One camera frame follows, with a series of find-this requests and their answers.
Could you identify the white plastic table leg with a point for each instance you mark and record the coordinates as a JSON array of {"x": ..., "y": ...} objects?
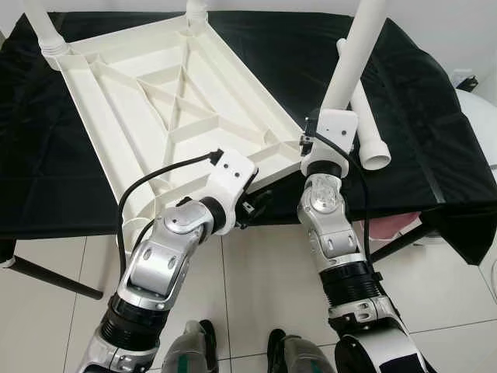
[
  {"x": 369, "y": 128},
  {"x": 46, "y": 27},
  {"x": 353, "y": 54},
  {"x": 196, "y": 9}
]

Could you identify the grey robot leg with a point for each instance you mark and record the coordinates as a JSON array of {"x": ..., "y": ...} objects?
[
  {"x": 299, "y": 357},
  {"x": 190, "y": 353}
]

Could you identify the white wall socket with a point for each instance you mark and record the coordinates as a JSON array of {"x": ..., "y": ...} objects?
[{"x": 460, "y": 77}]

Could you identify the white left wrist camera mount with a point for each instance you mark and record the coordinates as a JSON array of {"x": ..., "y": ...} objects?
[{"x": 231, "y": 175}]

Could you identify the pink object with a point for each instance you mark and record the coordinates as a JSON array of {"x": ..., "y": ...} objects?
[{"x": 387, "y": 227}]

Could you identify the grey robot right leg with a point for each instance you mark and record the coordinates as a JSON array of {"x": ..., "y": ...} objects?
[{"x": 299, "y": 357}]

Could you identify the white plastic table top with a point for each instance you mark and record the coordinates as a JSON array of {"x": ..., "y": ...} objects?
[{"x": 101, "y": 93}]

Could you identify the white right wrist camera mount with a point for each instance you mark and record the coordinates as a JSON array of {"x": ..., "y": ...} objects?
[{"x": 334, "y": 132}]

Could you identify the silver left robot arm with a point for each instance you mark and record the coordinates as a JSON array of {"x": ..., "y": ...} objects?
[{"x": 163, "y": 256}]

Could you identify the grey robot left leg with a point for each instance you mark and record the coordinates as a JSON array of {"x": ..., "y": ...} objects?
[{"x": 190, "y": 353}]

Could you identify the black power plug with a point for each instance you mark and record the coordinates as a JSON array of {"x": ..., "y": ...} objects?
[{"x": 469, "y": 83}]

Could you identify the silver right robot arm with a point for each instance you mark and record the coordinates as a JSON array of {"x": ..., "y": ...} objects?
[{"x": 334, "y": 233}]

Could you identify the black metal table leg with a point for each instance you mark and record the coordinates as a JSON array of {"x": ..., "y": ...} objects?
[
  {"x": 404, "y": 242},
  {"x": 54, "y": 278}
]

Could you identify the black tablecloth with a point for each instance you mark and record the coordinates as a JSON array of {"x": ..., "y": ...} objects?
[{"x": 435, "y": 124}]

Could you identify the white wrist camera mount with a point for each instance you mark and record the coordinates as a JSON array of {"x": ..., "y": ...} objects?
[
  {"x": 231, "y": 175},
  {"x": 334, "y": 132}
]

